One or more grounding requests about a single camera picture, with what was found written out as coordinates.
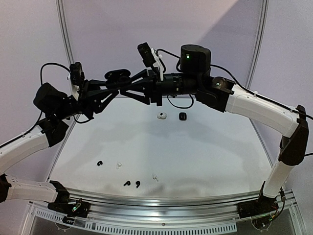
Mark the left aluminium frame post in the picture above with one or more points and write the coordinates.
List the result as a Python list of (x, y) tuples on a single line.
[(64, 30)]

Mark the front aluminium rail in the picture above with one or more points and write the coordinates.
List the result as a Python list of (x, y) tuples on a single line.
[(146, 208)]

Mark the small black charging case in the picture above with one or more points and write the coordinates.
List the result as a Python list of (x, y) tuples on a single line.
[(182, 116)]

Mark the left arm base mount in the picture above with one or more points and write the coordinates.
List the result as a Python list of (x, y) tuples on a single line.
[(71, 209)]

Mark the right aluminium frame post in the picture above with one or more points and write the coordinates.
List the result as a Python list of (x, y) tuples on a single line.
[(258, 42)]

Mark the large black charging case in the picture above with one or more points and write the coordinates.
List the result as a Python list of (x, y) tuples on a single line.
[(116, 79)]

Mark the perforated metal cable tray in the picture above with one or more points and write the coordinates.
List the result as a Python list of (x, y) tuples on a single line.
[(51, 223)]

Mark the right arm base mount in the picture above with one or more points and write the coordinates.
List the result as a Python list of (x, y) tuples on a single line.
[(261, 205)]

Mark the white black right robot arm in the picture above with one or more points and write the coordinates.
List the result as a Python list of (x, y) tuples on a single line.
[(224, 95)]

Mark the white earbud charging case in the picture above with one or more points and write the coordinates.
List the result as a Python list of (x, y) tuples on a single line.
[(162, 115)]

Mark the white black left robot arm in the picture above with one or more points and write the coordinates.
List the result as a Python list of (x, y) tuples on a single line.
[(47, 132)]

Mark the aluminium frame post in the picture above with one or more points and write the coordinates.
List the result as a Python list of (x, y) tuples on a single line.
[(64, 30), (258, 42)]

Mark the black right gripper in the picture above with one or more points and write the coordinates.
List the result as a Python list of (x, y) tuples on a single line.
[(154, 88)]

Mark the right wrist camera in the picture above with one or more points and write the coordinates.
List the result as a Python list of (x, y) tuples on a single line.
[(152, 60)]

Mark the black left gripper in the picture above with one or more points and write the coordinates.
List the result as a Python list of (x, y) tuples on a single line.
[(90, 96)]

